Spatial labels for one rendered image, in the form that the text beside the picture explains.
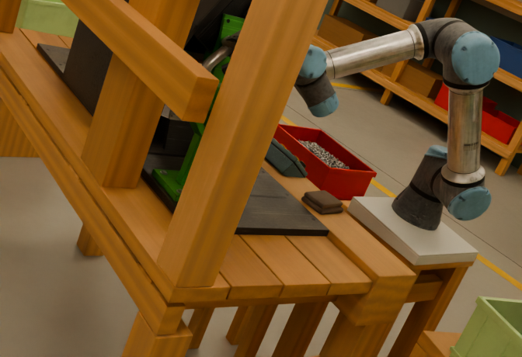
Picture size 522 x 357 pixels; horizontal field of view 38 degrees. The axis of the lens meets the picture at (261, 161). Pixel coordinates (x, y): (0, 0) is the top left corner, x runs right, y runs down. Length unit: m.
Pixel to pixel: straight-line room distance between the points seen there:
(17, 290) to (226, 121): 1.69
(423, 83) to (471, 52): 5.83
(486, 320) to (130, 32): 1.01
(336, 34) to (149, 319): 7.06
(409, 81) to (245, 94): 6.51
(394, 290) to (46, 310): 1.40
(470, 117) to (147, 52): 0.88
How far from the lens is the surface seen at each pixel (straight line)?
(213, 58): 1.99
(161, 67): 1.48
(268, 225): 1.82
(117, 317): 2.92
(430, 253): 2.14
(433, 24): 2.02
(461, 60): 1.89
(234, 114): 1.34
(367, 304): 1.86
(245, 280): 1.59
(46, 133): 2.08
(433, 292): 2.37
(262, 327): 2.56
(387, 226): 2.16
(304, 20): 1.32
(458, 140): 2.03
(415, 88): 7.76
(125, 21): 1.64
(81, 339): 2.76
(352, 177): 2.40
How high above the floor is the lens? 1.63
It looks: 19 degrees down
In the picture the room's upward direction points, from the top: 22 degrees clockwise
